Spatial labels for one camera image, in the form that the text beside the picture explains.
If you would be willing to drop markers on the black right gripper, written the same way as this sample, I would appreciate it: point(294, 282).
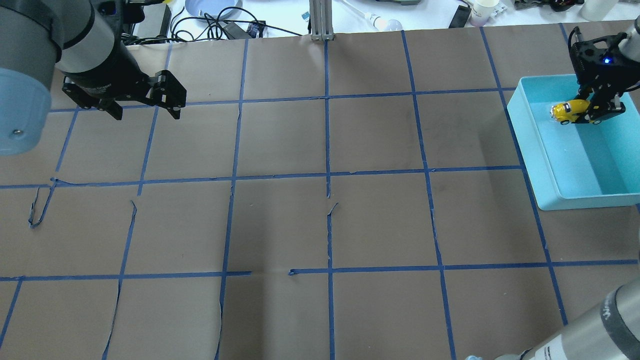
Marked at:
point(601, 101)

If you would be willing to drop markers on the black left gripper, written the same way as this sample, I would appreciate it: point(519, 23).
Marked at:
point(107, 72)

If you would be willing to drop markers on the yellow toy beetle car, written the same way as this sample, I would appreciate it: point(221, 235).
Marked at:
point(570, 112)

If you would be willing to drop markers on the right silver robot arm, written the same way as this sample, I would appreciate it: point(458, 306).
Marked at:
point(607, 331)

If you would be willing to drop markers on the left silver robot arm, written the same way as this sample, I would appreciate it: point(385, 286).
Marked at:
point(74, 37)

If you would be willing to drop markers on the light blue plastic bin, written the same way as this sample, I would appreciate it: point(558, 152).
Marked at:
point(575, 166)

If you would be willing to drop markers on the black power brick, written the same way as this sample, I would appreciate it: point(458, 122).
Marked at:
point(154, 27)

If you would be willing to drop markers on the light blue plate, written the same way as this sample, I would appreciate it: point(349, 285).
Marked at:
point(198, 8)

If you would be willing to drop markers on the white paper cup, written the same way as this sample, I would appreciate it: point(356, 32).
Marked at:
point(481, 11)

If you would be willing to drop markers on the aluminium frame post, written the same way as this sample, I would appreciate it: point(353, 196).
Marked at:
point(321, 20)

